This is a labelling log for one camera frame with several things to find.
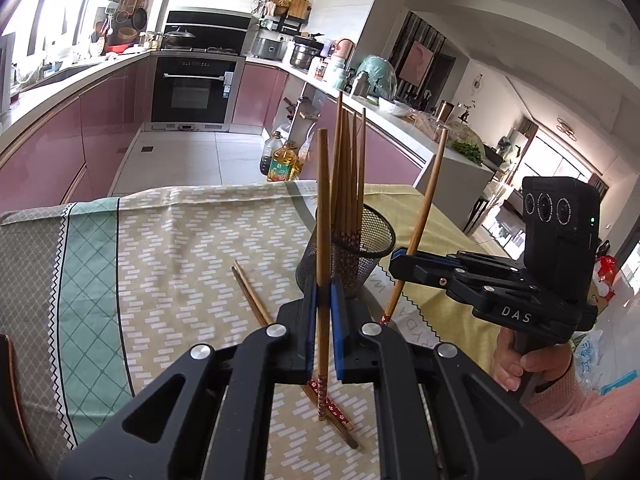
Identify black mesh utensil holder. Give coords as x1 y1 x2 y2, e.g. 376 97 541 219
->
294 201 397 300

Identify long chopstick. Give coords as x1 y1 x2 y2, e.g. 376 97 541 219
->
380 124 448 325

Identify wooden chopstick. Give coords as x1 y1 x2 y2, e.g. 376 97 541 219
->
316 129 331 422

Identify right pink sleeve forearm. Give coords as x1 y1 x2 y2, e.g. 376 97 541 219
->
525 365 640 465

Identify pink kitchen cabinets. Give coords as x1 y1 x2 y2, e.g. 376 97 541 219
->
0 56 426 214

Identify kitchen window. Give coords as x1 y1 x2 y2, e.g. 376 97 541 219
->
2 0 104 64

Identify right hand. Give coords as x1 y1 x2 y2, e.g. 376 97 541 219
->
492 327 573 391

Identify yellow cloth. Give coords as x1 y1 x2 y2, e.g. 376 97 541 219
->
364 184 499 372

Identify yellow cooking oil bottle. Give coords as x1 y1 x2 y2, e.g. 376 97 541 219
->
267 140 297 182

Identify patterned beige tablecloth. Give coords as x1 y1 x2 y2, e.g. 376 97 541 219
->
0 179 452 480

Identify dark oil bottle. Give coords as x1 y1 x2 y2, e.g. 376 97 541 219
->
259 130 283 176

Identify teal plastic bag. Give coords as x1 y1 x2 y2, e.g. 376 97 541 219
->
357 55 397 101

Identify pink thermos jug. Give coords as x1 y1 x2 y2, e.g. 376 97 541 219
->
332 38 356 62

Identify steel stock pot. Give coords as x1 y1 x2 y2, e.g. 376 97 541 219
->
290 42 322 70

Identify silver rice cooker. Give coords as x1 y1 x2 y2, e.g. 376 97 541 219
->
250 37 286 61

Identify black built-in oven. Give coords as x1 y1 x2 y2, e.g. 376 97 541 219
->
150 51 245 131

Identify black range hood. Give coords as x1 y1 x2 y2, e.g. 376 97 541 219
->
164 8 255 52

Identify wok with lid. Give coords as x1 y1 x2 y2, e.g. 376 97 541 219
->
160 29 195 50

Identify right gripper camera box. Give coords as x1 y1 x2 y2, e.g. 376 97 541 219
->
522 177 600 308

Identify black wall rack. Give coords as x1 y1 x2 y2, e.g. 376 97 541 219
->
252 0 311 36

